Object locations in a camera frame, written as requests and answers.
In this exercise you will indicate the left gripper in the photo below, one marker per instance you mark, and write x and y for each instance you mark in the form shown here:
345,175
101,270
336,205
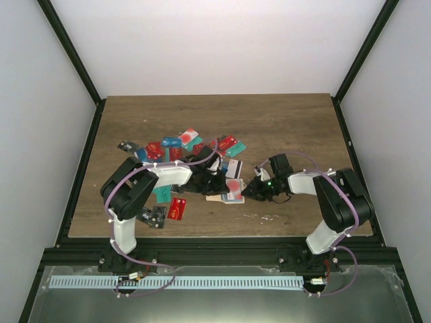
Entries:
219,188

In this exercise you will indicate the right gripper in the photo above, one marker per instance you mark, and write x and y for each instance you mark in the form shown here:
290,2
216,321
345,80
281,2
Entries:
256,192

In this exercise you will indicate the beige leather card holder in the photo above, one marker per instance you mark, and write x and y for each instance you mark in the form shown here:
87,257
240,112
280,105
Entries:
222,198

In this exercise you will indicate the white card red circles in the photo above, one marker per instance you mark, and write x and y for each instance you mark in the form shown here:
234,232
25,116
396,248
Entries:
235,189

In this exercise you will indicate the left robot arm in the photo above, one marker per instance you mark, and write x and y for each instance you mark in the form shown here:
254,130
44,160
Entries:
126,192

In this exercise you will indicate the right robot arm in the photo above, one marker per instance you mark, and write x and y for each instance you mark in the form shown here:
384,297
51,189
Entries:
344,203

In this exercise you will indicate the white magnetic stripe card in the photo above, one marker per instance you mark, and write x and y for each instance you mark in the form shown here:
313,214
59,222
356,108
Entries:
233,168

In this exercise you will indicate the red VIP card front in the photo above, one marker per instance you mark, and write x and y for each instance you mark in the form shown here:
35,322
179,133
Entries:
177,209

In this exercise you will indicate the red vip card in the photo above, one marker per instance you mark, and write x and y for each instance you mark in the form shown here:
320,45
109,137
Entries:
177,209
154,150

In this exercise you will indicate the teal VIP card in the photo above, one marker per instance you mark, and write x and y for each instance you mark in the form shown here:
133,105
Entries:
163,194

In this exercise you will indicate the white red circle card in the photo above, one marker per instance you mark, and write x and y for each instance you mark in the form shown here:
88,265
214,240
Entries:
188,136

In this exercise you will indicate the blue VIP card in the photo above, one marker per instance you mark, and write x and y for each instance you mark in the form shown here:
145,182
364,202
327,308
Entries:
171,142

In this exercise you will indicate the black card pair front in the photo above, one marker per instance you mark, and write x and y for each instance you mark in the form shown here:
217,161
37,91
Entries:
155,218

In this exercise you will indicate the black VIP card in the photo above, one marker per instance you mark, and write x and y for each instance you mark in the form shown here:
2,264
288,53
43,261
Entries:
128,146

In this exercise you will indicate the light blue cable tray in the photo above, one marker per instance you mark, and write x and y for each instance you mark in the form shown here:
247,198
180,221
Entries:
181,282

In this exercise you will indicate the black front frame rail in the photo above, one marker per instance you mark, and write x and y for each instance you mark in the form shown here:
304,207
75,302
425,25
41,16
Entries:
206,251

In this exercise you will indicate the black right frame post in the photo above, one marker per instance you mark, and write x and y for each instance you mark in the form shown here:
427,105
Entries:
370,40

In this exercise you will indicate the black frame post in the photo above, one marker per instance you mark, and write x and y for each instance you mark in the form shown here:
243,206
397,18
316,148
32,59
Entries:
370,40
62,35

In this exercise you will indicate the black left frame post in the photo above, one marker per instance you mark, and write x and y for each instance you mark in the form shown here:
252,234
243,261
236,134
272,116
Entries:
62,35

